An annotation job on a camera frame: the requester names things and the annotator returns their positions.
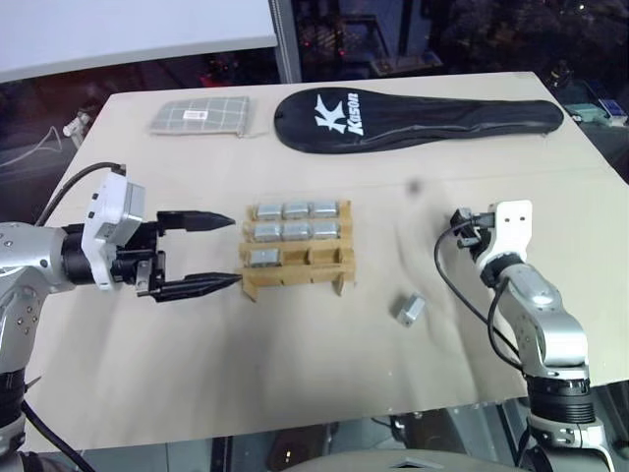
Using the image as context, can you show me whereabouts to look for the grey metal post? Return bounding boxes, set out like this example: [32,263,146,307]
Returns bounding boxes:
[268,0,303,84]

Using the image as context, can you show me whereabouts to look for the teal box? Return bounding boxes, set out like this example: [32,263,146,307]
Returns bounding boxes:
[563,100,613,125]

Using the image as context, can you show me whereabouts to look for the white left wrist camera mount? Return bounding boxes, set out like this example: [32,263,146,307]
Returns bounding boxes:
[80,170,148,292]

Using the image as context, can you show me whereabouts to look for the white board panel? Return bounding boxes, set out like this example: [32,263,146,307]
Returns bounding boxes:
[0,0,278,85]

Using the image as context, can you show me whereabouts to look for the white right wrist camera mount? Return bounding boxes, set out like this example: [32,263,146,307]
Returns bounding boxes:
[471,199,535,276]

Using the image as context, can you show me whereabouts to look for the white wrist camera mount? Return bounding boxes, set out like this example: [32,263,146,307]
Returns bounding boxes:
[471,199,535,276]
[80,170,148,292]

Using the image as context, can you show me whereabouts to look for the black Kason racket cover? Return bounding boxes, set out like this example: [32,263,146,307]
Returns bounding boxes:
[273,88,565,155]

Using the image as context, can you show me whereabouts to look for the wooden tray rack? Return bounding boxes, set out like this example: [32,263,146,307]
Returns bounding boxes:
[238,199,356,304]

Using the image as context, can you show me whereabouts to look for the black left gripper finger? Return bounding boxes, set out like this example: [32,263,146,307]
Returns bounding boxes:
[155,271,245,303]
[156,209,236,235]

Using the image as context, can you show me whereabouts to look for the black robot torso cable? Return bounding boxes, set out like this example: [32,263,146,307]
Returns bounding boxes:
[19,385,87,472]

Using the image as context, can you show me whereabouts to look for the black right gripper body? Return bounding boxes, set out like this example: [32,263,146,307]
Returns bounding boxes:
[451,208,495,249]

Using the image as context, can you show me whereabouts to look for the small white device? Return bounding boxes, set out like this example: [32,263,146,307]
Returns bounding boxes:
[62,110,92,147]

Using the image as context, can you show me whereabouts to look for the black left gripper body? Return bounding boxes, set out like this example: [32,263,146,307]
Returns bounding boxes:
[111,219,168,302]

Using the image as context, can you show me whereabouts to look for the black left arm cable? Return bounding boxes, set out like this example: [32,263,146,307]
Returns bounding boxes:
[33,161,127,227]

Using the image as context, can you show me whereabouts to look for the loose grey metal block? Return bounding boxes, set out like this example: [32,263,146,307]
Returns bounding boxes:
[390,292,427,328]

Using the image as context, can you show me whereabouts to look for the grey checked cloth pouch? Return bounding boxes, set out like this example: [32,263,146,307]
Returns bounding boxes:
[147,95,259,140]

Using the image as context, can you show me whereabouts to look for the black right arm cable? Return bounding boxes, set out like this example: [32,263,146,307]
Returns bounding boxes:
[433,220,525,370]

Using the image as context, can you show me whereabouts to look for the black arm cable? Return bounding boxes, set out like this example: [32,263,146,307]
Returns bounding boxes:
[33,161,127,227]
[433,220,525,370]

